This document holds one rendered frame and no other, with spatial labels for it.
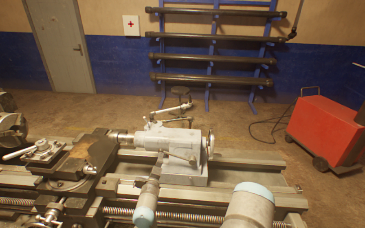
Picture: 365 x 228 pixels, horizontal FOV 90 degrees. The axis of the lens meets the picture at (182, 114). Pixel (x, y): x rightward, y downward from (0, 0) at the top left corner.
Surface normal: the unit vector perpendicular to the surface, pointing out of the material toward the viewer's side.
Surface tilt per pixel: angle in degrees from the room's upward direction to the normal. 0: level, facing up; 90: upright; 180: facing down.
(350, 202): 0
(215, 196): 36
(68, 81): 90
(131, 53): 90
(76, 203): 0
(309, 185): 0
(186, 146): 82
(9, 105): 90
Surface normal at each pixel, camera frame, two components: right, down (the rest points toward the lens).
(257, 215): 0.23, -0.78
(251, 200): -0.07, -0.88
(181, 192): -0.02, -0.41
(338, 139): -0.96, 0.11
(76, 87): -0.07, 0.50
